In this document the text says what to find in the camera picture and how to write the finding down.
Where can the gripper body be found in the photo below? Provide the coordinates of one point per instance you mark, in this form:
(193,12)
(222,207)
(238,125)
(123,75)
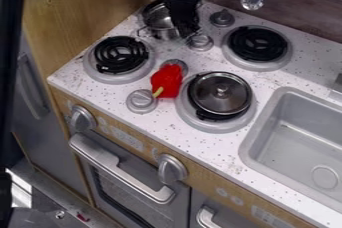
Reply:
(183,8)

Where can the silver pot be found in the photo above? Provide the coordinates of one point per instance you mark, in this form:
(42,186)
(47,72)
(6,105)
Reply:
(156,19)

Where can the silver pot lid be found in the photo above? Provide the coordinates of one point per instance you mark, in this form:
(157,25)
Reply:
(219,93)

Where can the toy stove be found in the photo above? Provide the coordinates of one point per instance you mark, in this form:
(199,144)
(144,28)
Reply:
(187,72)

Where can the red toy pepper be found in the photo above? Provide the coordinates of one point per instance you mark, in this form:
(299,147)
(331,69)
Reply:
(167,80)

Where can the toy sink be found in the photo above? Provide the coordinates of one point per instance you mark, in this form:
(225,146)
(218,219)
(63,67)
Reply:
(295,145)

